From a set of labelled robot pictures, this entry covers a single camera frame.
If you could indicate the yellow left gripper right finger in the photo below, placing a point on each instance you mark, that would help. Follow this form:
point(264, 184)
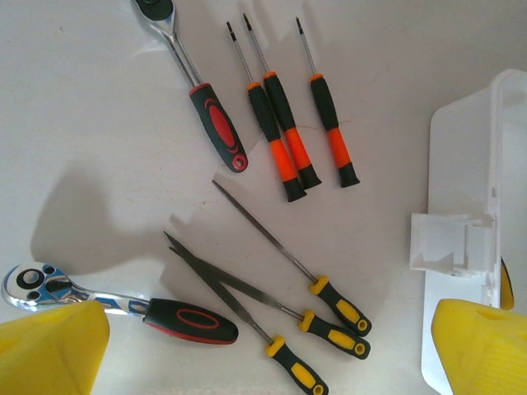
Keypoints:
point(486, 354)

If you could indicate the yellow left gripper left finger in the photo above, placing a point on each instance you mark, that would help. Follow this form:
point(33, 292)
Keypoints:
point(45, 354)

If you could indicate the orange black precision screwdriver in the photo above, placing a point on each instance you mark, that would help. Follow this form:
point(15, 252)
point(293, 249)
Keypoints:
point(327, 107)
point(284, 107)
point(263, 115)

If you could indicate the ratchet wrench solid red grip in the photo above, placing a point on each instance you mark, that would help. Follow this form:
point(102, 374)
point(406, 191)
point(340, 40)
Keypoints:
point(218, 123)

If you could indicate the translucent white plastic tool box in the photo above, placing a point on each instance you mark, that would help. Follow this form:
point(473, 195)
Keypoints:
point(453, 164)

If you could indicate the yellow black needle file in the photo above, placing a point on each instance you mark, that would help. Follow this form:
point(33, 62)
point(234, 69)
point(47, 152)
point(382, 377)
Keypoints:
point(296, 366)
point(341, 304)
point(329, 329)

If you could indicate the ratchet wrench red outline grip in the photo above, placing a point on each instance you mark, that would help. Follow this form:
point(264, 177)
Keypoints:
point(189, 319)

